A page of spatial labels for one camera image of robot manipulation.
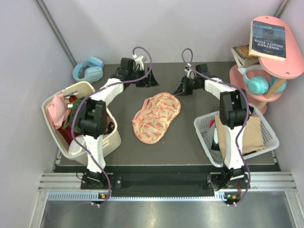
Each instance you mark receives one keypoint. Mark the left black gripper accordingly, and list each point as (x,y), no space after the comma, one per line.
(150,81)

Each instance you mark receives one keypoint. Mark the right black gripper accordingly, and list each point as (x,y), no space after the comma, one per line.
(182,89)

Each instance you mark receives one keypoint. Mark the floral mesh laundry bag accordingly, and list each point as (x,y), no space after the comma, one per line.
(153,120)

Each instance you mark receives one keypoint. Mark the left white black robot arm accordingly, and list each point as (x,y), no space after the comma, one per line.
(94,177)

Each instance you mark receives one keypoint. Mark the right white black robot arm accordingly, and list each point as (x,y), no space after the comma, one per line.
(233,113)

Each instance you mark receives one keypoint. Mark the cream laundry basket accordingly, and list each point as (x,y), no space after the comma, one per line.
(89,121)

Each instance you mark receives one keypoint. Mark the grey garment in basket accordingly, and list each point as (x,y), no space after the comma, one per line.
(212,144)

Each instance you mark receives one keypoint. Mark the blue headphones on table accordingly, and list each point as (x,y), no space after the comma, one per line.
(90,70)

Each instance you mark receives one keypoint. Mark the stacked paperback books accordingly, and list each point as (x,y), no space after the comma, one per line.
(242,58)

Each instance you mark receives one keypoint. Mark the teal headphones on shelf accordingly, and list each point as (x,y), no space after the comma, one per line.
(256,85)

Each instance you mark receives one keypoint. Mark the pink tiered shelf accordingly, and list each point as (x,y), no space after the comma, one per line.
(289,69)

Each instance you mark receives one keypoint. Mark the dark green garment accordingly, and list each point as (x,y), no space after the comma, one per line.
(72,108)

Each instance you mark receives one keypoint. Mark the beige folded garment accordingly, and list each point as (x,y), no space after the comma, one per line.
(252,136)

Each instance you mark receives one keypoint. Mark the pink garment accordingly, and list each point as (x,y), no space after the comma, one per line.
(57,110)

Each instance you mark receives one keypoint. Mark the Nineteen Eighty-Four book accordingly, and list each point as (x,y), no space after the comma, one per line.
(267,40)

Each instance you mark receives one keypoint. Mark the red garment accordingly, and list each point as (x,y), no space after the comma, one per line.
(66,134)

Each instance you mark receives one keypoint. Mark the white garment in basket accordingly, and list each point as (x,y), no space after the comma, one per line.
(75,149)

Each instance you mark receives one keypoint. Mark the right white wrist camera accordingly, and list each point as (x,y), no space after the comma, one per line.
(189,72)

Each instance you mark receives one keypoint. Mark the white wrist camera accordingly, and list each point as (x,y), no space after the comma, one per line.
(189,72)
(139,62)

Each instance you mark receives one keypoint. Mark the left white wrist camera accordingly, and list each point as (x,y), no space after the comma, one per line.
(139,62)

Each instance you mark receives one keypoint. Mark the aluminium rail frame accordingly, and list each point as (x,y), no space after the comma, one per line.
(151,196)

